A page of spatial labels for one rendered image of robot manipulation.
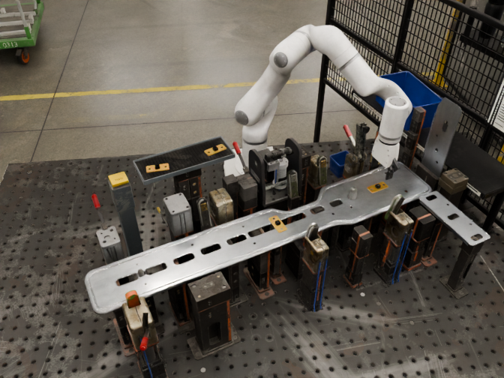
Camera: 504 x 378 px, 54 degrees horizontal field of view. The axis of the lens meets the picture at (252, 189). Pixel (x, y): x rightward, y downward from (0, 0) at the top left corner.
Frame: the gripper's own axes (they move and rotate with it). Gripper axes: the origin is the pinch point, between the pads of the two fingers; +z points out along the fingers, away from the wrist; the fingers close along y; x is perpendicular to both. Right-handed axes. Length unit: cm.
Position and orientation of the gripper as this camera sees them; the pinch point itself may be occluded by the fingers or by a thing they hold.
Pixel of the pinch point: (381, 170)
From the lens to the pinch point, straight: 201.3
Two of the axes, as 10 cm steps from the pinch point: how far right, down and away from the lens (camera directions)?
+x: 8.9, -3.0, 3.3
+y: 4.5, 6.0, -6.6
